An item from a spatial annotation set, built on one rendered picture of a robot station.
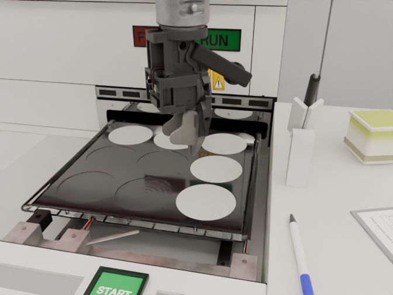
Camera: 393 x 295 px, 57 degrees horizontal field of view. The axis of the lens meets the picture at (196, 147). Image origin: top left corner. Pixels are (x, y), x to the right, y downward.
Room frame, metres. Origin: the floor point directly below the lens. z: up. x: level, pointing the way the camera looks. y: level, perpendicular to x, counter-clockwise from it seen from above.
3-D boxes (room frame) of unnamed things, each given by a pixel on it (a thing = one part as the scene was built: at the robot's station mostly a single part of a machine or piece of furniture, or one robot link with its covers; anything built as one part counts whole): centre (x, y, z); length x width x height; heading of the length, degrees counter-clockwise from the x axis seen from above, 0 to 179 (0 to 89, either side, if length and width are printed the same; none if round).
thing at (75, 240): (0.37, 0.18, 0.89); 0.08 x 0.03 x 0.03; 168
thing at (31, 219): (0.44, 0.25, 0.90); 0.04 x 0.02 x 0.03; 168
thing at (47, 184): (0.65, 0.25, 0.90); 0.37 x 0.01 x 0.01; 168
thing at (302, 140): (0.46, -0.15, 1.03); 0.06 x 0.04 x 0.13; 168
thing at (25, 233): (0.39, 0.26, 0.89); 0.08 x 0.03 x 0.03; 168
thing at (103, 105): (0.83, 0.04, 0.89); 0.44 x 0.02 x 0.10; 78
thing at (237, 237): (0.44, 0.10, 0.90); 0.38 x 0.01 x 0.01; 78
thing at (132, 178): (0.62, 0.07, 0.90); 0.34 x 0.34 x 0.01; 78
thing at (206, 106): (0.52, -0.01, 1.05); 0.05 x 0.02 x 0.09; 24
